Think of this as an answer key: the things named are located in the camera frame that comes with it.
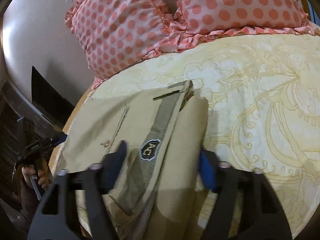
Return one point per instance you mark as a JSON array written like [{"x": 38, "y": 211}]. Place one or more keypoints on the person's dark sleeved forearm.
[{"x": 29, "y": 202}]

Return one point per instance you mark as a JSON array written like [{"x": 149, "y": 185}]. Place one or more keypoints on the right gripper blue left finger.
[{"x": 112, "y": 165}]

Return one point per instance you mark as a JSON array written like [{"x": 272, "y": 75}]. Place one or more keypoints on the polka dot pillow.
[
  {"x": 116, "y": 34},
  {"x": 206, "y": 20}
]

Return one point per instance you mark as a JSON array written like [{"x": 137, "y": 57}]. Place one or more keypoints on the cream floral bed sheet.
[{"x": 263, "y": 112}]

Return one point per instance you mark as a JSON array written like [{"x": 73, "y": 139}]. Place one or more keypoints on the khaki beige pants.
[{"x": 164, "y": 130}]

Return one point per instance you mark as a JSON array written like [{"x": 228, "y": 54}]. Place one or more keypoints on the person's left hand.
[{"x": 42, "y": 173}]

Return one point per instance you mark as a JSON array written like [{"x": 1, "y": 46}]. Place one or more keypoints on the right polka dot pillow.
[{"x": 206, "y": 20}]

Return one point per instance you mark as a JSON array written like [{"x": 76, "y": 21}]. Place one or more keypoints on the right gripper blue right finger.
[{"x": 208, "y": 166}]

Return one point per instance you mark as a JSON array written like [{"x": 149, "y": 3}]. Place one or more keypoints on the black panel by wall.
[{"x": 48, "y": 100}]

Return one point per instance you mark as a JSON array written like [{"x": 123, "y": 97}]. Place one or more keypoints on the left polka dot pillow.
[{"x": 116, "y": 34}]

